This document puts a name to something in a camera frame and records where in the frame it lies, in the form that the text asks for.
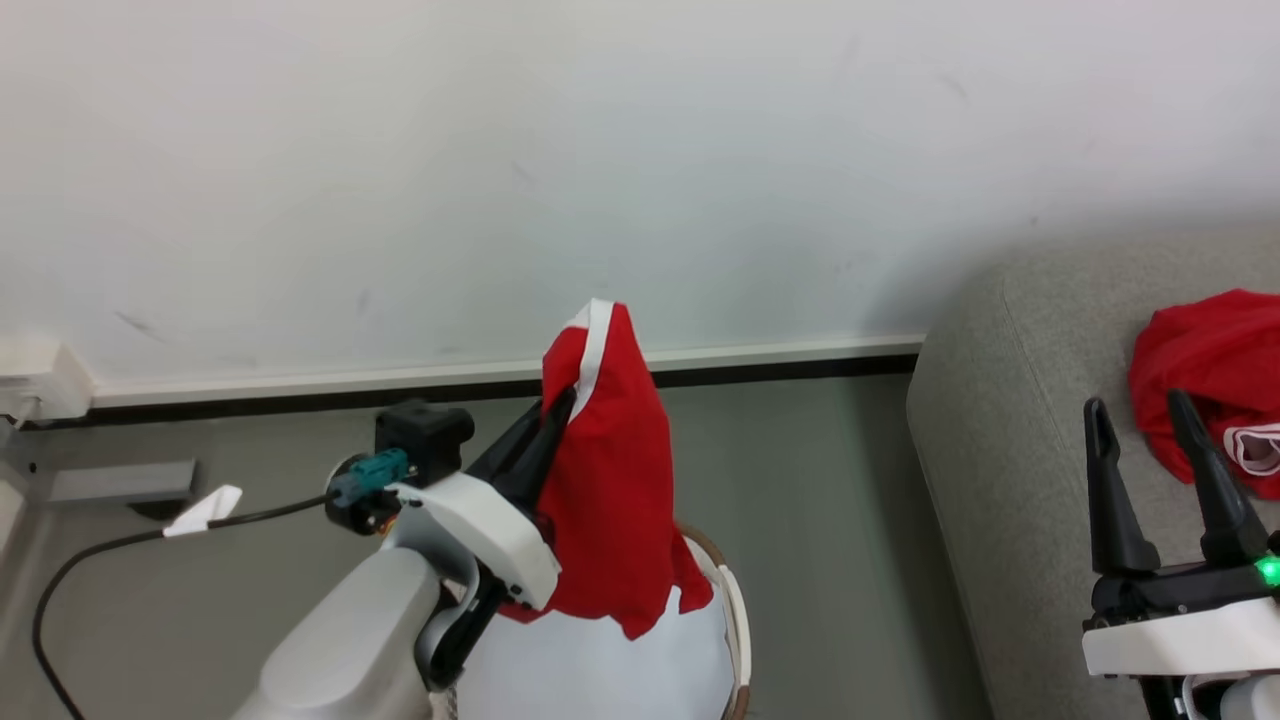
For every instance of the white and black baseboard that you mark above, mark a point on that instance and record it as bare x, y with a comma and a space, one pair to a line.
300, 385

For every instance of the red garment white trim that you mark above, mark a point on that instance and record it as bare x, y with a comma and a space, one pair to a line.
1210, 350
610, 480

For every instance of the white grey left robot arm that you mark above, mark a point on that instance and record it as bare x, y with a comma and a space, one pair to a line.
350, 640

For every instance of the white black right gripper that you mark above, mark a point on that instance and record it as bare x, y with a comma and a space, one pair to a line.
1180, 635

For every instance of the grey fabric sofa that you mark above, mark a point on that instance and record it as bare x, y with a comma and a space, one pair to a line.
1020, 400

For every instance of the white laundry basket tan rim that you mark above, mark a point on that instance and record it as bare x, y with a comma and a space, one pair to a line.
600, 670

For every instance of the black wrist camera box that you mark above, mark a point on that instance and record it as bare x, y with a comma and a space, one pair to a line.
425, 435

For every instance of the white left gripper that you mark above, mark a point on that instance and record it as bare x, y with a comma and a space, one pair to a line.
480, 525

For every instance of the white wall adapter box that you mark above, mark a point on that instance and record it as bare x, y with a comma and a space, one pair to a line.
40, 385

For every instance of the grey round frame foot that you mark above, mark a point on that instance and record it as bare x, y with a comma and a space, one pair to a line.
160, 510

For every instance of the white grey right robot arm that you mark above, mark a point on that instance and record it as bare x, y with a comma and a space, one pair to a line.
1250, 700

